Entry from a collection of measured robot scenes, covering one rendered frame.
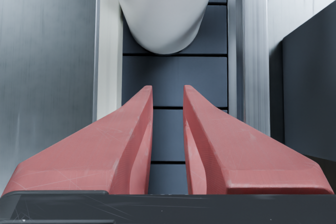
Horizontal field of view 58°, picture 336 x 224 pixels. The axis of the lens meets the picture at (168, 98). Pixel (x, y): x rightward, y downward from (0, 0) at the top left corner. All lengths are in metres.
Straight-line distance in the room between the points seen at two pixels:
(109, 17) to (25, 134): 0.14
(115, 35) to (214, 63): 0.07
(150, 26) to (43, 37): 0.15
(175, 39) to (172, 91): 0.05
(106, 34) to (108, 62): 0.02
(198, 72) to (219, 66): 0.02
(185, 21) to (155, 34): 0.02
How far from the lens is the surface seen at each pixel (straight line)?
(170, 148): 0.22
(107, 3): 0.20
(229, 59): 0.23
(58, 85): 0.28
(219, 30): 0.23
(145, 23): 0.16
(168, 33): 0.17
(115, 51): 0.19
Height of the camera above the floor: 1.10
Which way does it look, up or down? 85 degrees down
